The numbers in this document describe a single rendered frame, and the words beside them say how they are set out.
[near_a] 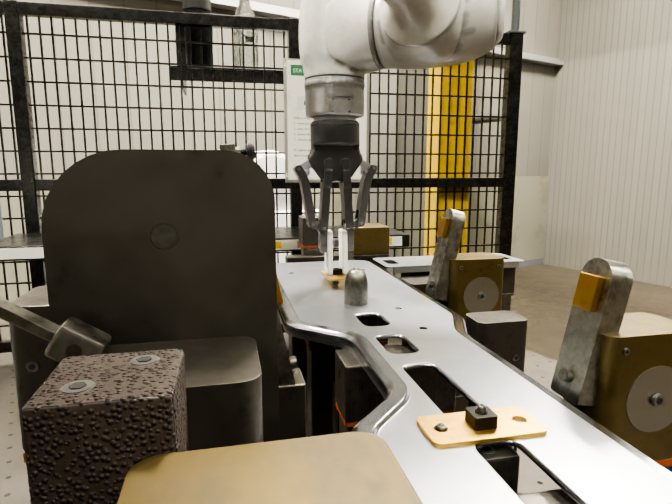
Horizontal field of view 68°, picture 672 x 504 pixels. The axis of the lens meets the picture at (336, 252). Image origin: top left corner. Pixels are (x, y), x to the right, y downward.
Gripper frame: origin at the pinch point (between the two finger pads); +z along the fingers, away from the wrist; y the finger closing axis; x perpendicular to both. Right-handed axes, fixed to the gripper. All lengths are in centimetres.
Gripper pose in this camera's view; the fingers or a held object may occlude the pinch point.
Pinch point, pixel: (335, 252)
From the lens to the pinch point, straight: 79.0
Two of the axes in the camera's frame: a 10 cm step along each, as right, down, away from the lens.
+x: -2.2, -1.6, 9.6
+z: 0.1, 9.9, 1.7
